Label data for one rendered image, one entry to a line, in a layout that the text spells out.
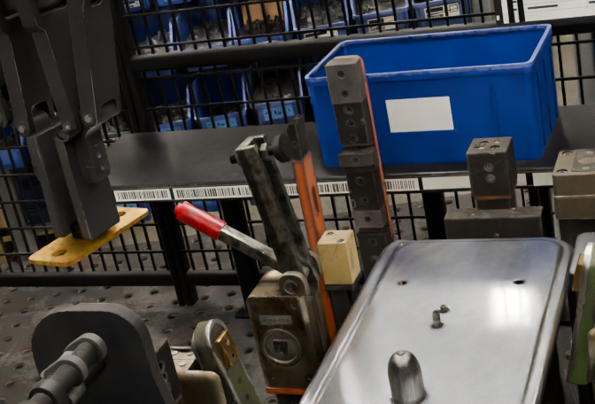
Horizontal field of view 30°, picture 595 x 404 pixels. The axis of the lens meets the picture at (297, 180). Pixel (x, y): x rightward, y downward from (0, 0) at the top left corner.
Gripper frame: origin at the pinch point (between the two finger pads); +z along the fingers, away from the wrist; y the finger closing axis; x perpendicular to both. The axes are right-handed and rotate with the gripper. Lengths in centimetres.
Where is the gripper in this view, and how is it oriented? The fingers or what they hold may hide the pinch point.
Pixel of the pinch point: (74, 180)
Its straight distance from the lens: 72.6
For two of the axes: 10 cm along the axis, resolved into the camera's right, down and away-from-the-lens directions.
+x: 5.0, -3.8, 7.8
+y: 8.4, 0.3, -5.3
